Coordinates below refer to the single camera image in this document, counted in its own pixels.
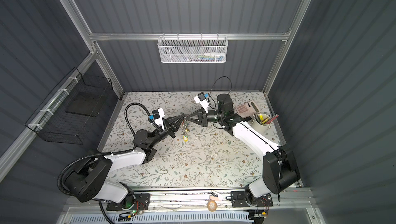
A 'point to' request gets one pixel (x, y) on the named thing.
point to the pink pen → (273, 118)
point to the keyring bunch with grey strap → (185, 129)
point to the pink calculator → (247, 109)
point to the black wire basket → (67, 114)
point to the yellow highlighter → (261, 116)
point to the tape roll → (212, 205)
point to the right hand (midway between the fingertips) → (188, 121)
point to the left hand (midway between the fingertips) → (184, 117)
